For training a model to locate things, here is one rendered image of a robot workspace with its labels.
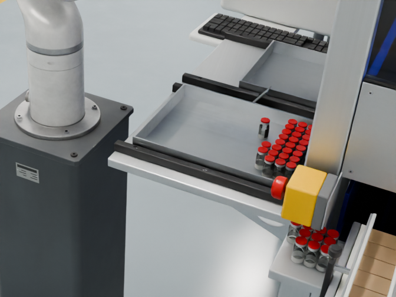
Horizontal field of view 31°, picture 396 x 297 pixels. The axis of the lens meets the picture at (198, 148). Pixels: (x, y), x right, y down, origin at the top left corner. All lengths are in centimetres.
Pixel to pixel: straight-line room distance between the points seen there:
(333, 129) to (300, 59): 73
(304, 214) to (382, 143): 17
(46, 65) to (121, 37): 248
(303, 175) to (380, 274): 20
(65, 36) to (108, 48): 238
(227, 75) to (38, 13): 54
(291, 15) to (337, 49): 114
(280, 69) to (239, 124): 30
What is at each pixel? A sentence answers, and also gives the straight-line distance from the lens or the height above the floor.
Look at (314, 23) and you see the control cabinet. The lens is 225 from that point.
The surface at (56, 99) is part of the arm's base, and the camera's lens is 153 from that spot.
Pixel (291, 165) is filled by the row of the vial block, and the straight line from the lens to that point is 140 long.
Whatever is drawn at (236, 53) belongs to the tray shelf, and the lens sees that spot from 190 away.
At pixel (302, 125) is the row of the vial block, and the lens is 153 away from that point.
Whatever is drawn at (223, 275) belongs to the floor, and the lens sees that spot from 247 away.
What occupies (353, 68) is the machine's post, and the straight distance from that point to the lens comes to 114.
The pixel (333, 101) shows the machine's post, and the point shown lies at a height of 116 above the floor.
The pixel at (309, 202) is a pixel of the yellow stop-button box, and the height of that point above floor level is 101.
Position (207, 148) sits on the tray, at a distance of 150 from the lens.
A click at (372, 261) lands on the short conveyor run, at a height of 93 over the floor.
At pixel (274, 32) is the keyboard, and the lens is 218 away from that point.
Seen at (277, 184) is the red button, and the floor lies 101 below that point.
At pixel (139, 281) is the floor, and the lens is 242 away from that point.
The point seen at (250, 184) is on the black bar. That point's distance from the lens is 138.
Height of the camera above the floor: 172
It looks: 34 degrees down
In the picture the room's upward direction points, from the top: 6 degrees clockwise
